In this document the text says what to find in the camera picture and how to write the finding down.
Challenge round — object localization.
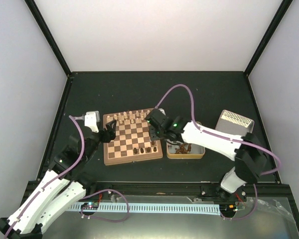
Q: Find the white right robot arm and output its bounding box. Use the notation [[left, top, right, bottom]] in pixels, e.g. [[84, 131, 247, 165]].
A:
[[146, 109, 268, 201]]

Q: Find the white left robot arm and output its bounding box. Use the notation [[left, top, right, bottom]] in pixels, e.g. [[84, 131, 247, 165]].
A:
[[0, 117, 116, 239]]

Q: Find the wooden chess board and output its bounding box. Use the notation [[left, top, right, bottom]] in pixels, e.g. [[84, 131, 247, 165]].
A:
[[103, 108, 163, 166]]

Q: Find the dark chess piece in tin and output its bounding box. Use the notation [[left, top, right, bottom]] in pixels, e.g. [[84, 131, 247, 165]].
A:
[[186, 144, 192, 153], [175, 146, 187, 154]]

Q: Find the small circuit board left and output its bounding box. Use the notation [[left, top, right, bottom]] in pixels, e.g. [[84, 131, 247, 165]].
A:
[[81, 202, 99, 210]]

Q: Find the small circuit board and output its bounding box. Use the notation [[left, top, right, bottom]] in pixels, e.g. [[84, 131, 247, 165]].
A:
[[220, 204, 246, 213], [81, 202, 99, 210]]

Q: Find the small circuit board right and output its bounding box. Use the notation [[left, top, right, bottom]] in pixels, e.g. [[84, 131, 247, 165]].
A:
[[220, 204, 246, 213]]

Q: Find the yellow bear metal tin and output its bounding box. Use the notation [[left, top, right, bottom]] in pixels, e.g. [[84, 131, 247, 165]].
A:
[[166, 142, 205, 159]]

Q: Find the pink tin lid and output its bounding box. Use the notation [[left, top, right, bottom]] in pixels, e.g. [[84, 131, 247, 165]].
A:
[[215, 110, 254, 136]]

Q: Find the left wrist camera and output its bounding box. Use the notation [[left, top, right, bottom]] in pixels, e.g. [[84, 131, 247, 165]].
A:
[[84, 111, 100, 133]]

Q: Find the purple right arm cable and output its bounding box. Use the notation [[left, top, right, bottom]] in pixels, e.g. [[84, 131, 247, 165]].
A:
[[154, 84, 282, 176]]

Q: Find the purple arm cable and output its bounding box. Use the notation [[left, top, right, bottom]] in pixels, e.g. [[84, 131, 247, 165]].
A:
[[3, 115, 87, 239], [154, 84, 282, 176]]

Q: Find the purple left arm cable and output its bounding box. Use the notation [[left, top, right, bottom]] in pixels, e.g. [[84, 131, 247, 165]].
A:
[[3, 115, 87, 239]]

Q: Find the white slotted cable duct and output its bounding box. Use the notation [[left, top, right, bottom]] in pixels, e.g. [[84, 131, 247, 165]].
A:
[[66, 202, 221, 216]]

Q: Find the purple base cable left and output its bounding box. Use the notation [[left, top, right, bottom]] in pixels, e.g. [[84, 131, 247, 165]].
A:
[[79, 188, 131, 222]]

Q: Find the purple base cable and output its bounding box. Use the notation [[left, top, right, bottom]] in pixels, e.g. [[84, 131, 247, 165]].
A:
[[219, 184, 260, 221], [79, 188, 131, 222]]

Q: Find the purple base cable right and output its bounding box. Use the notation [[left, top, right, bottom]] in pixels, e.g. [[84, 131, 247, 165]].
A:
[[219, 184, 260, 221]]

